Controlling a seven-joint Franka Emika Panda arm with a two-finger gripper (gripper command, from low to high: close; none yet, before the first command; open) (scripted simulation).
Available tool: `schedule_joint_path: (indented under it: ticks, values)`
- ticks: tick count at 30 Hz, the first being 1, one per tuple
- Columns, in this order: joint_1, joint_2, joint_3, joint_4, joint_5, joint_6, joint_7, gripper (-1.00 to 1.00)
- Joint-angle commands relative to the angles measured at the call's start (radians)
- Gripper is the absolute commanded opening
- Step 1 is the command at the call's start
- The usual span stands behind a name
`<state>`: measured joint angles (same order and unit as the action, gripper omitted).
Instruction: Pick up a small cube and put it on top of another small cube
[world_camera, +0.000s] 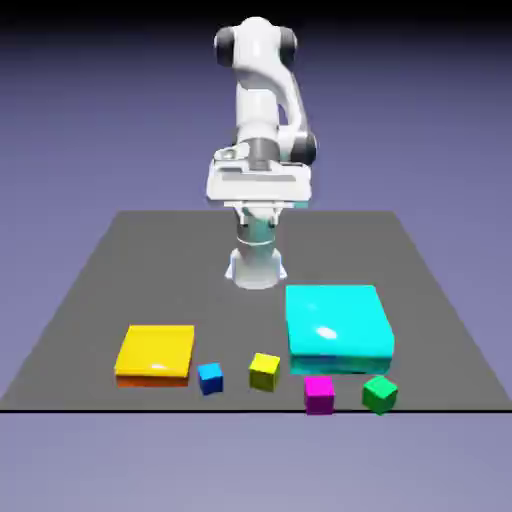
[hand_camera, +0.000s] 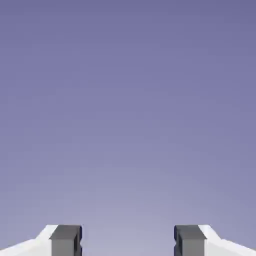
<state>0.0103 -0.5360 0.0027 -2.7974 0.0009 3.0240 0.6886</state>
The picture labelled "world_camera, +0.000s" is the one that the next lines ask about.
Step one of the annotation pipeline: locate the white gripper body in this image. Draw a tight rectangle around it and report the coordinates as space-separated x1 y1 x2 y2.
205 158 313 210

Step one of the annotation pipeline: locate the small yellow cube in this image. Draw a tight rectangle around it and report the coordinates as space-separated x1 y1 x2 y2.
248 352 282 392

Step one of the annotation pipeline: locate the small blue cube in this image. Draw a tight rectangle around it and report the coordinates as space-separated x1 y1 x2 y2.
196 362 225 396

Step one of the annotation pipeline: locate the small magenta cube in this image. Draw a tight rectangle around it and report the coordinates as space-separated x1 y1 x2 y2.
303 375 336 416

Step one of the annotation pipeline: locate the small green cube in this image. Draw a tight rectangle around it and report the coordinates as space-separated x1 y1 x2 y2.
361 374 399 416

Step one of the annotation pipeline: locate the large cyan box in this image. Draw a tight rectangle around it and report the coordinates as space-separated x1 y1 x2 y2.
284 284 396 376

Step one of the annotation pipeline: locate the large yellow box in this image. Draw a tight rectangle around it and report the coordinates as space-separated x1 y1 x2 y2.
114 324 196 389

